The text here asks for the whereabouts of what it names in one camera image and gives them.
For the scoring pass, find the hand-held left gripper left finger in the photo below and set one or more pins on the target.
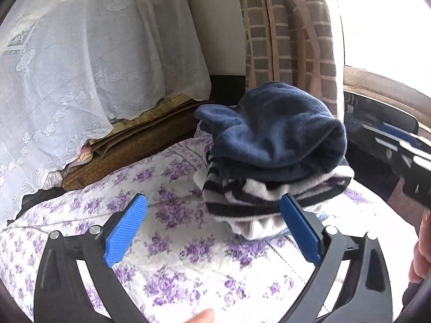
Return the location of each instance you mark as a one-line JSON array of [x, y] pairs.
[[124, 232]]

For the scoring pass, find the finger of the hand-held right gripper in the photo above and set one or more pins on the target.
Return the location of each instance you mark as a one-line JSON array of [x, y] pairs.
[[402, 134], [380, 139]]

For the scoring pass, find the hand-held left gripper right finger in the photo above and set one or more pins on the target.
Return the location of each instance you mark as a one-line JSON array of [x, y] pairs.
[[299, 225]]

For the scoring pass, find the navy knit cardigan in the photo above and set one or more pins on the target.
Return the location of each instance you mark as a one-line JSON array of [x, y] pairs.
[[276, 131]]

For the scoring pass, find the person's right hand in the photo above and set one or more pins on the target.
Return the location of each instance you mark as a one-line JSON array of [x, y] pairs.
[[422, 252]]

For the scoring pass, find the person's left hand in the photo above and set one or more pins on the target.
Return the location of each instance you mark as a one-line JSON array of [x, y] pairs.
[[202, 317]]

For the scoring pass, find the blue garment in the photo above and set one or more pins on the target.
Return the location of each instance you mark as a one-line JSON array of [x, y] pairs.
[[321, 215]]

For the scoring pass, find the dark furniture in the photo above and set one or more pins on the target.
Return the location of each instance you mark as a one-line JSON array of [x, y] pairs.
[[363, 161]]

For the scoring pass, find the white garment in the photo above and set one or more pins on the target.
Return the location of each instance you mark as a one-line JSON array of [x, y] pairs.
[[259, 228]]

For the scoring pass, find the window sill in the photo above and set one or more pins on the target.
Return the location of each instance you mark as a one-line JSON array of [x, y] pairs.
[[387, 80]]

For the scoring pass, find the purple floral bed sheet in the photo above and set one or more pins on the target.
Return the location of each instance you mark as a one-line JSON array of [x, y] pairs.
[[185, 252]]

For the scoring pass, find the striped garment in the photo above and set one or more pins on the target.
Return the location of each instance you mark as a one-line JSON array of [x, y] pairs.
[[235, 198]]

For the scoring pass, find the woven mat stack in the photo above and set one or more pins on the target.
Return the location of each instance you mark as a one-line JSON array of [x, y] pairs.
[[134, 148]]

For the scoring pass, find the pink folded bedding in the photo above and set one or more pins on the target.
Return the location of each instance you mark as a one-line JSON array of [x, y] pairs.
[[84, 154]]

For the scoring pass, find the checked curtain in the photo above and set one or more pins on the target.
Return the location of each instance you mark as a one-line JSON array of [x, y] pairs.
[[289, 40]]

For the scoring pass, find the white lace cloth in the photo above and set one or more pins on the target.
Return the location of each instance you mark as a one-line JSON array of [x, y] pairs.
[[84, 57]]

